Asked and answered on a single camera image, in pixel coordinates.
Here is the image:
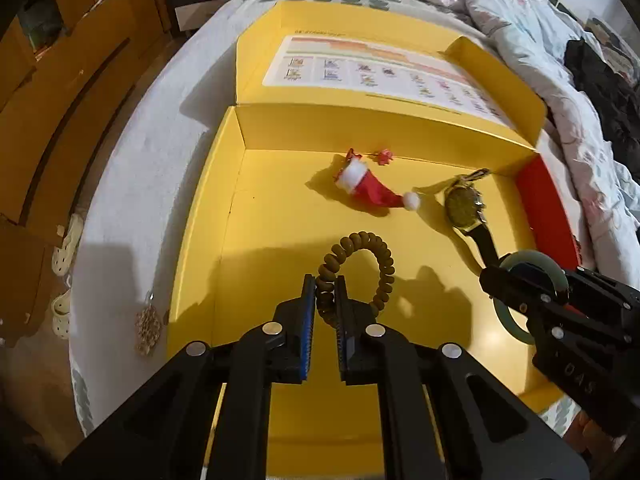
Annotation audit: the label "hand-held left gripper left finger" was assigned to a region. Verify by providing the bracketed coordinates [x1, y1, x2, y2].
[60, 274, 317, 480]

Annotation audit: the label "cream clog shoe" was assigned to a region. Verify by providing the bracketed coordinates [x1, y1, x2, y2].
[52, 212, 83, 273]
[51, 292, 73, 338]

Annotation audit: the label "wooden wardrobe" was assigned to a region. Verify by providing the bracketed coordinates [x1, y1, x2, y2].
[0, 0, 173, 346]

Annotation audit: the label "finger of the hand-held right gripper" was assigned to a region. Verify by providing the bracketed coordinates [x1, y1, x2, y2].
[565, 267, 640, 312]
[479, 265, 567, 322]

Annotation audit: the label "white nightstand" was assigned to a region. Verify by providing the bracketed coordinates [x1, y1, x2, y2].
[167, 0, 236, 36]

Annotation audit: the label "dark clothes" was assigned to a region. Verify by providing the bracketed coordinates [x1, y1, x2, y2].
[565, 37, 640, 186]

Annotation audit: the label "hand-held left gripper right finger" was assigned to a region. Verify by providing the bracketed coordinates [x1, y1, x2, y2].
[335, 276, 591, 480]

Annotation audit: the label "red santa hat hair clip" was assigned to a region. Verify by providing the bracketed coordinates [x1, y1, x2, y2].
[334, 147, 421, 211]

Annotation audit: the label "brown spiral hair tie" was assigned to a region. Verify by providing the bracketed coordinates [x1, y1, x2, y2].
[315, 231, 396, 328]

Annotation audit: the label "pale green jade bangle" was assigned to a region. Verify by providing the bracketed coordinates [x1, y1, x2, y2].
[492, 250, 568, 346]

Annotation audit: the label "gold leaf hair clip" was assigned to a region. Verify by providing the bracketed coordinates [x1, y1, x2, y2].
[135, 292, 163, 356]

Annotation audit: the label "grey bed sheet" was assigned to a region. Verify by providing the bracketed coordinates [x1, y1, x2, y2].
[70, 0, 640, 436]

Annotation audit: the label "yellow cardboard box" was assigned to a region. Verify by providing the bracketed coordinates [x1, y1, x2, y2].
[165, 0, 583, 480]

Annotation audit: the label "gold wristwatch with black strap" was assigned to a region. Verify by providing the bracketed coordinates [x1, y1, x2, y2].
[444, 169, 501, 268]

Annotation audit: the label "pink and white quilt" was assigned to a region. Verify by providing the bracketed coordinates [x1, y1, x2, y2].
[227, 0, 640, 271]

